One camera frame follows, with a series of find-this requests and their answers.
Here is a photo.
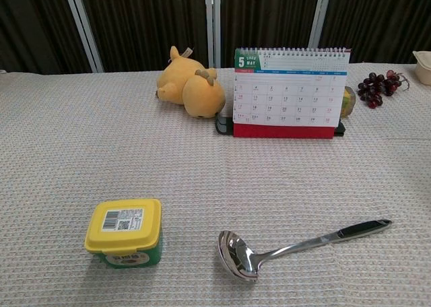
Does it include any beige plastic container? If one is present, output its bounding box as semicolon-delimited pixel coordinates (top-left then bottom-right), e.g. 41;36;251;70
412;50;431;84

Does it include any green tub with yellow lid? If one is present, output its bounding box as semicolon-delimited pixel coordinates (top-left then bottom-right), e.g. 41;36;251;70
84;198;165;270

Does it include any white partition frame post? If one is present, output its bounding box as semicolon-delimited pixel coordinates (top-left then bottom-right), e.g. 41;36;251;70
308;0;334;50
204;0;222;69
61;0;105;73

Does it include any yellow plush toy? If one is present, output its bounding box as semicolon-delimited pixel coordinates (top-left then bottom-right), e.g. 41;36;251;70
155;45;226;120

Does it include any yellow green wrapped object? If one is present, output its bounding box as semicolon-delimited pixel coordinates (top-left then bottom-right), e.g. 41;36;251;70
341;86;357;120

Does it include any red desk calendar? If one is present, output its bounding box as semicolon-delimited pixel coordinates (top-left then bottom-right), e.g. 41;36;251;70
232;46;353;139

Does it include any stainless steel ladle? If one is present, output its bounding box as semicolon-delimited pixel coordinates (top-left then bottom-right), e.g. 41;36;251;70
215;219;393;283

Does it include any dark purple grape bunch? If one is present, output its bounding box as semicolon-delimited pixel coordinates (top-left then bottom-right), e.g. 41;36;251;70
356;69;411;109

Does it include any beige woven tablecloth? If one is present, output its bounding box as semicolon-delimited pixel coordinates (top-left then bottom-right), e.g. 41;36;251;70
0;63;431;307

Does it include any black flat stand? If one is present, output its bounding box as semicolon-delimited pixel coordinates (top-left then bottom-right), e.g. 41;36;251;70
215;113;347;137

